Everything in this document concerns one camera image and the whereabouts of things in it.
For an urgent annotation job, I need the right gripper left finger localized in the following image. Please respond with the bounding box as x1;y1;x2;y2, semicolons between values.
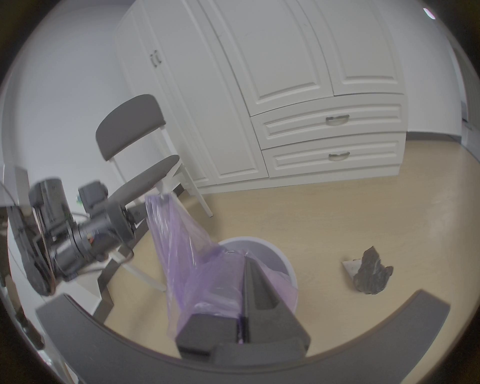
175;258;248;360

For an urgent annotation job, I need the white trash bin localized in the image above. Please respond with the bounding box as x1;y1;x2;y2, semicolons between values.
217;236;299;312

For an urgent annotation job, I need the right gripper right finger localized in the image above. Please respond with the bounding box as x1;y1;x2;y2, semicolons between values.
245;255;312;358

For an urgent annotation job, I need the black plastic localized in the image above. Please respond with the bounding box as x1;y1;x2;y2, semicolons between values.
353;245;394;296

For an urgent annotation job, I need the white wardrobe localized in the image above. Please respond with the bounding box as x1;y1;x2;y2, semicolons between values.
114;0;409;194

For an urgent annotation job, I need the purple plastic bag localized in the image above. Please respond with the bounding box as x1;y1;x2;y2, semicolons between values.
144;192;300;344

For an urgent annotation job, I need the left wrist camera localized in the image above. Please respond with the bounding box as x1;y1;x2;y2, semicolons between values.
77;181;110;216

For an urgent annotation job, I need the white paper piece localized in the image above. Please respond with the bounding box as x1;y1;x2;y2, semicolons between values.
342;258;362;280

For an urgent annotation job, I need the white chair dark grey seat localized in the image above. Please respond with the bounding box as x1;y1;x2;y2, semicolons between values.
95;94;214;293

